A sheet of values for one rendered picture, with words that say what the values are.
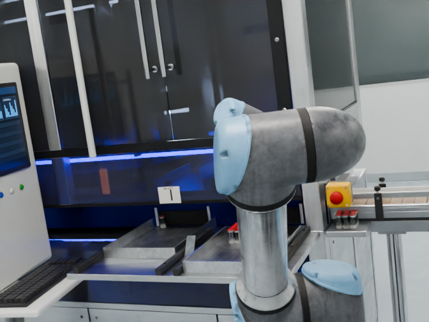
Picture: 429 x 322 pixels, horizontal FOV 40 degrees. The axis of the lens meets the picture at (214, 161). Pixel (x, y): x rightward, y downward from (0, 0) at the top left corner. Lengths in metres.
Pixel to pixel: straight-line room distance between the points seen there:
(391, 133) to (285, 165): 5.65
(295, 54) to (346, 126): 0.98
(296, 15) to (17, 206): 1.15
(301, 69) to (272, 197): 0.99
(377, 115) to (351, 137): 5.59
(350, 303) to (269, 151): 0.45
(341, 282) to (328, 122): 0.40
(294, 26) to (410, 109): 4.66
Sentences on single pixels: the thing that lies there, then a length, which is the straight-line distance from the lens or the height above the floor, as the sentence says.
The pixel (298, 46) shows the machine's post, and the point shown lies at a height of 1.47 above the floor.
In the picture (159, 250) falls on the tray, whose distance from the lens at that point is 1.84.
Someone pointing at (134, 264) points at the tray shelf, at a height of 0.88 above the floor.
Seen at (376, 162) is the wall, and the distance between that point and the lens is 6.56.
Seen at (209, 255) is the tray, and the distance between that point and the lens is 1.80.
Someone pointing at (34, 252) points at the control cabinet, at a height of 0.86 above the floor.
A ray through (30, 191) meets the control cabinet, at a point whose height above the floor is 1.08.
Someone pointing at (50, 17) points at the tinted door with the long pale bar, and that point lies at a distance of 2.26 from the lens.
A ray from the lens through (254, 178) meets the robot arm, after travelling 0.86.
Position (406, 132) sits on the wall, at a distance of 6.48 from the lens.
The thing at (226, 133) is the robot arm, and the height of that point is 1.34.
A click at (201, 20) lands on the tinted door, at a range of 1.96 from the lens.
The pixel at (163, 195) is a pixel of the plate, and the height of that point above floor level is 1.02.
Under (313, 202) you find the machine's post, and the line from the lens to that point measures 1.90.
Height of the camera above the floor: 1.44
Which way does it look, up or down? 9 degrees down
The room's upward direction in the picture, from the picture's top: 7 degrees counter-clockwise
